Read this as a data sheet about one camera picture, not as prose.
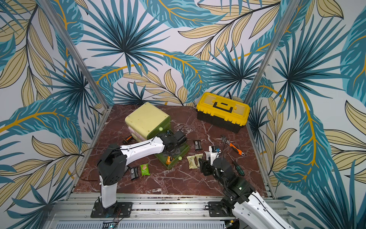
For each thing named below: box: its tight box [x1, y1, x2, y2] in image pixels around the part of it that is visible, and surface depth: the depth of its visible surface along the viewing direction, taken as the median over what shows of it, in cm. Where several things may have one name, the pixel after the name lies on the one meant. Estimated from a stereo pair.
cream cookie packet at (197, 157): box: [194, 153, 204, 167], surface depth 94 cm
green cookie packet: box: [139, 163, 151, 177], surface depth 87 cm
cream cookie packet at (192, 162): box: [186, 155, 198, 170], surface depth 90 cm
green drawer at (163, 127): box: [146, 115, 172, 140], surface depth 85 cm
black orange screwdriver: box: [122, 135, 133, 145], surface depth 99 cm
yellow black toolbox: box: [195, 92, 251, 134], surface depth 100 cm
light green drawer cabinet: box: [124, 101, 171, 142], surface depth 85 cm
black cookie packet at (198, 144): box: [193, 139, 203, 151], surface depth 99 cm
